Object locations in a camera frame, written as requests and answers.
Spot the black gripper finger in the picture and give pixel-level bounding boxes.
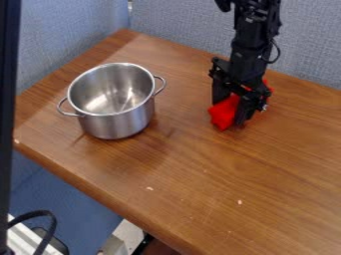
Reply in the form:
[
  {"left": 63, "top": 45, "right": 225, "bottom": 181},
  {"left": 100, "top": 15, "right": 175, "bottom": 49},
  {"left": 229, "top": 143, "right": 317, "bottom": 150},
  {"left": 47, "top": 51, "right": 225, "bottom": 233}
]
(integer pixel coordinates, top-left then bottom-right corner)
[
  {"left": 211, "top": 76, "right": 230, "bottom": 105},
  {"left": 234, "top": 92, "right": 266, "bottom": 126}
]

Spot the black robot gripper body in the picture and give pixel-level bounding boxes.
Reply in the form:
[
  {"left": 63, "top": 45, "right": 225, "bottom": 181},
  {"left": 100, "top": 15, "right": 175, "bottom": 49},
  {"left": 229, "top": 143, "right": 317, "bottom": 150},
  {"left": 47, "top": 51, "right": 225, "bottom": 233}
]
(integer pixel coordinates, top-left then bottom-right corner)
[{"left": 209, "top": 42, "right": 272, "bottom": 95}]

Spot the red plastic block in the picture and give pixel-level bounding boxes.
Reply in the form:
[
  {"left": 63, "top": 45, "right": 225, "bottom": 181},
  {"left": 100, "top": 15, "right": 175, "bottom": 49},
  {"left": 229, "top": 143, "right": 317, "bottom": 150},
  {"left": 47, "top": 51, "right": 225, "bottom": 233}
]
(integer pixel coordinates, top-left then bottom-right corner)
[{"left": 207, "top": 79, "right": 273, "bottom": 130}]

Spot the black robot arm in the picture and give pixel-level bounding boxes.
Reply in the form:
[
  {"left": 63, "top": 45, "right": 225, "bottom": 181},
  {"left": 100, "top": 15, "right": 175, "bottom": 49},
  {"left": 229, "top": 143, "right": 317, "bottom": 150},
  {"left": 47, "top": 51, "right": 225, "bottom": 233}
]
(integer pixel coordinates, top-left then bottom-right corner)
[{"left": 207, "top": 0, "right": 281, "bottom": 130}]

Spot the stainless steel pot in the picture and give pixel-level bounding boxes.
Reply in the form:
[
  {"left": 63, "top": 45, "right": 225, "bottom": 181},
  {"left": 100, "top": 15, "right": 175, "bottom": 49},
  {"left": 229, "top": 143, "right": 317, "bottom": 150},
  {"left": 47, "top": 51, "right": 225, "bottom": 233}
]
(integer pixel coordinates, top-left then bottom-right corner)
[{"left": 56, "top": 63, "right": 167, "bottom": 139}]

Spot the white box with black pad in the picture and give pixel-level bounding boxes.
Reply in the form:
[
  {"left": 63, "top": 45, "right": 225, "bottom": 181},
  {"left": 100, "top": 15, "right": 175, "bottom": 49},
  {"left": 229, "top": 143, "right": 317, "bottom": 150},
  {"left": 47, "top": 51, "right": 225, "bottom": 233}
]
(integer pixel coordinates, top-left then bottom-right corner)
[{"left": 7, "top": 210, "right": 70, "bottom": 255}]

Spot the black table leg bracket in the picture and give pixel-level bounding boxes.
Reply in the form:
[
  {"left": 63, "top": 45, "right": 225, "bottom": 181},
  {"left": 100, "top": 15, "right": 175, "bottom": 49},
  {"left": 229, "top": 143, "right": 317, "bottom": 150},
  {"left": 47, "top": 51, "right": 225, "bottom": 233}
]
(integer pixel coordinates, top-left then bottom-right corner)
[{"left": 131, "top": 234, "right": 155, "bottom": 255}]

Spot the black cable loop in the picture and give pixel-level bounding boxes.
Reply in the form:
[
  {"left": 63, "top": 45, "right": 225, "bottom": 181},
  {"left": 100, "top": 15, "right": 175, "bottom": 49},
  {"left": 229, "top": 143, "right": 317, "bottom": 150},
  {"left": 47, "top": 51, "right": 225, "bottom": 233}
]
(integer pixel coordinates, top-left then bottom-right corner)
[{"left": 5, "top": 209, "right": 59, "bottom": 255}]

